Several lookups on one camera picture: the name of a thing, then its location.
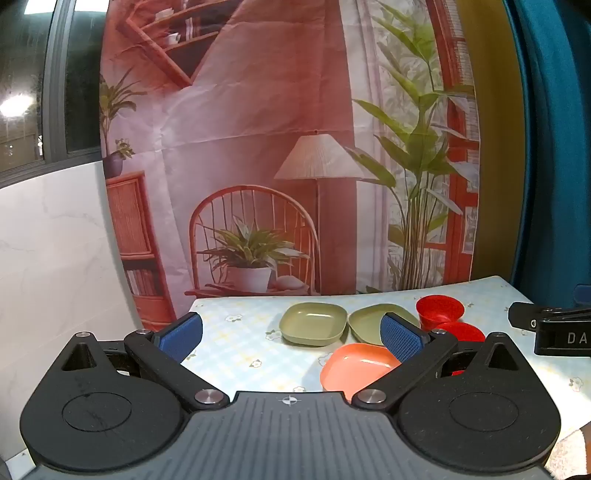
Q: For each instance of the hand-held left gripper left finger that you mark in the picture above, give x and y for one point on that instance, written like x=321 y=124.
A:
x=178 y=338

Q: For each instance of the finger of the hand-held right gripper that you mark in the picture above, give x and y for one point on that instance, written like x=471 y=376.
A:
x=524 y=316
x=584 y=295

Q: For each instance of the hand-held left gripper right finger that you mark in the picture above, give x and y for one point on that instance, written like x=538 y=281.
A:
x=401 y=341

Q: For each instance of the green square plate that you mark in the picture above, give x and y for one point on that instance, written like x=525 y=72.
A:
x=314 y=323
x=364 y=323

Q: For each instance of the red plastic bowl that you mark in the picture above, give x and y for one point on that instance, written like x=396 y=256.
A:
x=457 y=372
x=464 y=332
x=438 y=309

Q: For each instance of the orange square plate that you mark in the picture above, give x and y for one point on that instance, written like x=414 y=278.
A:
x=355 y=369

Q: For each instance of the floral checked tablecloth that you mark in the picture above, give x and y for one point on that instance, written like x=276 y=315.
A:
x=240 y=341

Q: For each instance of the teal curtain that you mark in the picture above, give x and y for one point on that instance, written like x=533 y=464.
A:
x=554 y=138

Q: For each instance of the dark glass window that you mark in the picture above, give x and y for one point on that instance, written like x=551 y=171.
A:
x=27 y=92

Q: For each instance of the printed room scene wall cloth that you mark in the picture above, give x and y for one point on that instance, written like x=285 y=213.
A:
x=258 y=115

